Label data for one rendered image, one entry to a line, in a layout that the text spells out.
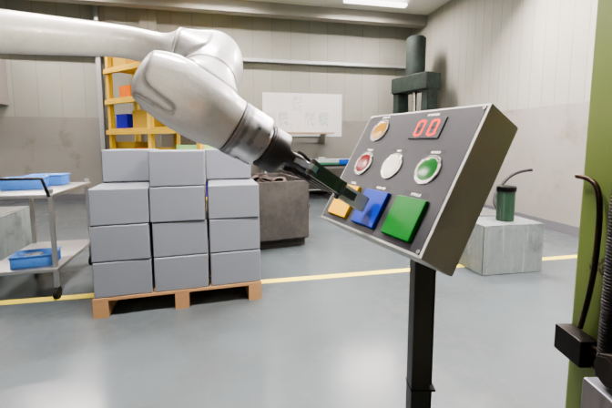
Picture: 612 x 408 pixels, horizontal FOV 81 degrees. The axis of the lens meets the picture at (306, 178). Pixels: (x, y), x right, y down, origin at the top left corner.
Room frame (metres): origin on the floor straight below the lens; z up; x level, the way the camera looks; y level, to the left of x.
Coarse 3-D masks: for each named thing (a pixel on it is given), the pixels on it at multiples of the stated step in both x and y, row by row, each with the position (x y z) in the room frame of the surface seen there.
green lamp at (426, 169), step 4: (424, 160) 0.64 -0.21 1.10; (428, 160) 0.63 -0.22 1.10; (432, 160) 0.62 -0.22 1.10; (436, 160) 0.61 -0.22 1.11; (424, 164) 0.63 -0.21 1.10; (428, 164) 0.62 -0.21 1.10; (432, 164) 0.61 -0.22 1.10; (436, 164) 0.61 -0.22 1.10; (420, 168) 0.63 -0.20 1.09; (424, 168) 0.62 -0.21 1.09; (428, 168) 0.62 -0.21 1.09; (432, 168) 0.61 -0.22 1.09; (436, 168) 0.60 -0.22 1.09; (416, 172) 0.64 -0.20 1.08; (420, 172) 0.63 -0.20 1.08; (424, 172) 0.62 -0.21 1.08; (428, 172) 0.61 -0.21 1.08; (432, 172) 0.60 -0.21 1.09; (420, 176) 0.62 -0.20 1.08; (424, 176) 0.61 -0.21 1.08; (428, 176) 0.61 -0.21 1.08
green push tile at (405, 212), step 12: (396, 204) 0.63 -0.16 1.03; (408, 204) 0.60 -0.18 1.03; (420, 204) 0.58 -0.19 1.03; (396, 216) 0.61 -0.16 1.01; (408, 216) 0.59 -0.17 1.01; (420, 216) 0.57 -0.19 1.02; (384, 228) 0.62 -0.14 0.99; (396, 228) 0.59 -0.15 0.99; (408, 228) 0.57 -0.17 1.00; (408, 240) 0.56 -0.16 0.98
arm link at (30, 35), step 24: (0, 24) 0.50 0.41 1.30; (24, 24) 0.52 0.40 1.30; (48, 24) 0.54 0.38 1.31; (72, 24) 0.57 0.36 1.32; (96, 24) 0.59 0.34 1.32; (0, 48) 0.51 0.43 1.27; (24, 48) 0.53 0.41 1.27; (48, 48) 0.55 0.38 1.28; (72, 48) 0.57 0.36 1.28; (96, 48) 0.59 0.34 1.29; (120, 48) 0.61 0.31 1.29; (144, 48) 0.63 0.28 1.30; (168, 48) 0.62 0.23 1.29; (192, 48) 0.61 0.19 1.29; (216, 48) 0.62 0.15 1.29; (240, 72) 0.66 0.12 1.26
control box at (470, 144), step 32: (448, 128) 0.64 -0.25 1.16; (480, 128) 0.58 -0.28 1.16; (512, 128) 0.61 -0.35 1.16; (352, 160) 0.85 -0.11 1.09; (384, 160) 0.74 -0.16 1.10; (416, 160) 0.66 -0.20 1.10; (448, 160) 0.59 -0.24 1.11; (480, 160) 0.58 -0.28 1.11; (416, 192) 0.61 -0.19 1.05; (448, 192) 0.56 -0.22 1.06; (480, 192) 0.58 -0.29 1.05; (352, 224) 0.71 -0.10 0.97; (448, 224) 0.55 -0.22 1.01; (416, 256) 0.54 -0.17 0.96; (448, 256) 0.55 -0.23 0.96
